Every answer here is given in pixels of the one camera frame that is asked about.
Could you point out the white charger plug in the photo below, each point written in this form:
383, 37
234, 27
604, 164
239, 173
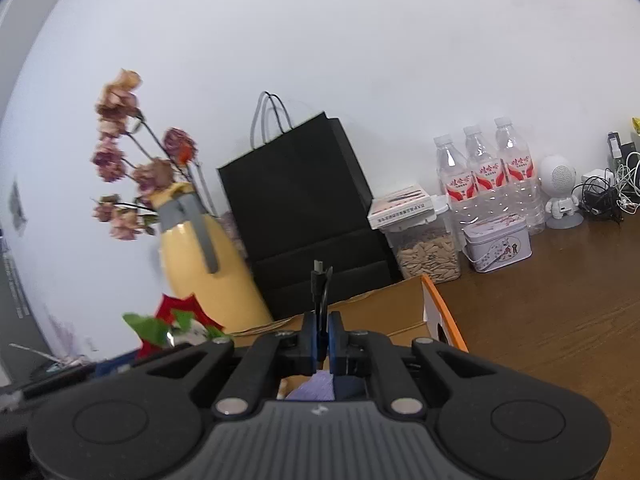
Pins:
597, 178

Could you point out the dried pink flowers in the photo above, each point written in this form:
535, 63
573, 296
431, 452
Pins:
150, 175

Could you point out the black paper bag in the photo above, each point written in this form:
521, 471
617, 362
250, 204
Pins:
300, 200

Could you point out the yellow thermos jug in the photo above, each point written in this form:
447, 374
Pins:
200, 270

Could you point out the white flat box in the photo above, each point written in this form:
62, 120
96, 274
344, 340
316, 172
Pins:
400, 207

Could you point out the clear container of seeds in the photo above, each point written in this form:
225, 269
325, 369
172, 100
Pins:
425, 255

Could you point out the white tin box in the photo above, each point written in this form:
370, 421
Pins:
497, 245

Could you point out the red cardboard box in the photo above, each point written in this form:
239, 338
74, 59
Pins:
390, 305

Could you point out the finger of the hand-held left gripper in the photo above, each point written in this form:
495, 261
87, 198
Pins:
115, 366

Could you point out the yellow green packet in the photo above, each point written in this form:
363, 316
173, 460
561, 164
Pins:
636, 125

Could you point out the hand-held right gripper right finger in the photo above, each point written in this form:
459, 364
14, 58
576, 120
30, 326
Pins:
334, 340

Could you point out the purple cloth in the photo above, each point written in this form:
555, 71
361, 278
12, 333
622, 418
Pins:
315, 387

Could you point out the clear water bottle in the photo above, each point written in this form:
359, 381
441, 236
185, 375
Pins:
520, 175
482, 170
452, 175

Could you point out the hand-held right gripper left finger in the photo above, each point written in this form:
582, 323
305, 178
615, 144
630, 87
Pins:
314, 340

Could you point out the white robot figure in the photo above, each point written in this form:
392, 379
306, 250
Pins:
559, 180

